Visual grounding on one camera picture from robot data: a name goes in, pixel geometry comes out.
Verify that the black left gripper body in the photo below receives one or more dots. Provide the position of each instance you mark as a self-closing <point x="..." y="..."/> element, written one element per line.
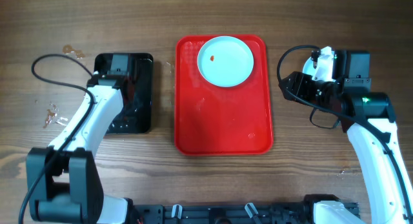
<point x="131" y="104"/>

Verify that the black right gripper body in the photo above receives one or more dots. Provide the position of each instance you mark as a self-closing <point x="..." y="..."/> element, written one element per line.
<point x="306" y="90"/>

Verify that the light blue plate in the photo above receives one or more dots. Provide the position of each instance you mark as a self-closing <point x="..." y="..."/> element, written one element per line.
<point x="225" y="61"/>
<point x="310" y="68"/>

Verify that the light blue plate back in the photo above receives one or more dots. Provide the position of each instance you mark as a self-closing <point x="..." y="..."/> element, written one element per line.
<point x="310" y="68"/>

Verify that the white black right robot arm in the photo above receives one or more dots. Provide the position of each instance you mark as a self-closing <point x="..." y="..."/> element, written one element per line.
<point x="338" y="82"/>

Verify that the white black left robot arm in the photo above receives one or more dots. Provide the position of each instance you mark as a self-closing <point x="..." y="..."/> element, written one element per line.
<point x="62" y="179"/>

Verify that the black water tray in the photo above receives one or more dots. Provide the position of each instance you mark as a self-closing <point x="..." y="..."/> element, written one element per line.
<point x="135" y="117"/>

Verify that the red plastic tray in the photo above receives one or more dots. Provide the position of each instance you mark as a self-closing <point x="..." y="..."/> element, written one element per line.
<point x="217" y="121"/>

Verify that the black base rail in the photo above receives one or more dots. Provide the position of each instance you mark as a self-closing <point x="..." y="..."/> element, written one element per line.
<point x="276" y="213"/>

